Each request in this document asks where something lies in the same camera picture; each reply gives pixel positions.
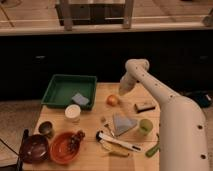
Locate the small metal cup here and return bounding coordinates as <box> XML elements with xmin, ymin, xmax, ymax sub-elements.
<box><xmin>38</xmin><ymin>121</ymin><xmax>54</xmax><ymax>138</ymax></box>

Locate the wooden chair frame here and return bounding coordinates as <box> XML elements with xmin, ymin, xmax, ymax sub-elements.
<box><xmin>54</xmin><ymin>0</ymin><xmax>134</xmax><ymax>31</ymax></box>

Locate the green plastic tray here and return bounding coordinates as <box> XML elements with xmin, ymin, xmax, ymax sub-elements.
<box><xmin>42</xmin><ymin>74</ymin><xmax>97</xmax><ymax>110</ymax></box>

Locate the white paper cup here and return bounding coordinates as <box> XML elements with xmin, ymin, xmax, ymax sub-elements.
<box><xmin>65</xmin><ymin>104</ymin><xmax>81</xmax><ymax>123</ymax></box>

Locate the orange bowl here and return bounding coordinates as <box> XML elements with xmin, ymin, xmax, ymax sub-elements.
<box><xmin>49</xmin><ymin>132</ymin><xmax>80</xmax><ymax>165</ymax></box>

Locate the green plastic cup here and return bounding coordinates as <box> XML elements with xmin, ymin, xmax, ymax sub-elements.
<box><xmin>139</xmin><ymin>119</ymin><xmax>153</xmax><ymax>136</ymax></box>

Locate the green chili pepper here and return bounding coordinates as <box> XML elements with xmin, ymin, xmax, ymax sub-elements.
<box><xmin>145</xmin><ymin>142</ymin><xmax>159</xmax><ymax>158</ymax></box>

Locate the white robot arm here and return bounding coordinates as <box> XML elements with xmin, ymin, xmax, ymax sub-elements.
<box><xmin>119</xmin><ymin>59</ymin><xmax>210</xmax><ymax>171</ymax></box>

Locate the yellow banana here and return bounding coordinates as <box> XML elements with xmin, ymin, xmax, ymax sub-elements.
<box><xmin>102</xmin><ymin>141</ymin><xmax>129</xmax><ymax>157</ymax></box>

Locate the black handled tool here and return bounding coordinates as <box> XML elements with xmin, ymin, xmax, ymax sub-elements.
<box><xmin>16</xmin><ymin>128</ymin><xmax>30</xmax><ymax>171</ymax></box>

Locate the grey folded cloth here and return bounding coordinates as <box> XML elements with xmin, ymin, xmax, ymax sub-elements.
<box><xmin>113</xmin><ymin>114</ymin><xmax>137</xmax><ymax>136</ymax></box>

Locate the dark grape bunch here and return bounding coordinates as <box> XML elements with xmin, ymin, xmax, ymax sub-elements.
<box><xmin>68</xmin><ymin>131</ymin><xmax>85</xmax><ymax>152</ymax></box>

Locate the grey sponge in tray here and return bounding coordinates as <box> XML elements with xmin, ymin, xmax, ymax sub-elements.
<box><xmin>72</xmin><ymin>93</ymin><xmax>89</xmax><ymax>105</ymax></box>

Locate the orange apple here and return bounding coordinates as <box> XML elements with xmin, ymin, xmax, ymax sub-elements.
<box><xmin>106</xmin><ymin>94</ymin><xmax>119</xmax><ymax>106</ymax></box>

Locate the dark purple bowl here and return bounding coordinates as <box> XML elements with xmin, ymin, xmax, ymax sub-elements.
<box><xmin>19</xmin><ymin>134</ymin><xmax>49</xmax><ymax>164</ymax></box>

